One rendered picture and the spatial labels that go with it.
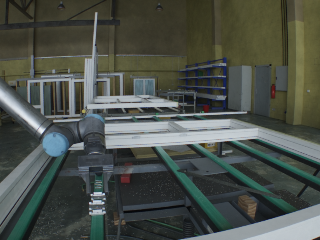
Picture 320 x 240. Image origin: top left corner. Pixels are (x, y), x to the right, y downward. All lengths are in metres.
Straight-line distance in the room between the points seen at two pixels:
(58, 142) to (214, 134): 1.02
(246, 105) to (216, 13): 5.80
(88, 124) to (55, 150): 0.19
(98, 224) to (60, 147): 0.32
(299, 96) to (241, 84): 3.19
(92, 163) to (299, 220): 0.68
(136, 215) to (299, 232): 0.87
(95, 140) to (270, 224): 0.61
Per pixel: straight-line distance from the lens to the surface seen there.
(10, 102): 0.91
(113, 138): 1.39
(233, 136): 1.62
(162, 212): 1.29
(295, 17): 8.45
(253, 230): 0.54
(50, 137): 0.85
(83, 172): 0.85
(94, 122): 0.96
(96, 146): 0.86
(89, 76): 7.54
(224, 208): 1.10
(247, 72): 10.58
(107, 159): 0.87
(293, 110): 8.19
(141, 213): 1.28
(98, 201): 0.77
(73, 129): 0.98
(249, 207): 1.07
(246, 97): 10.57
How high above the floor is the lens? 1.24
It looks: 9 degrees down
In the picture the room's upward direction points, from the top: straight up
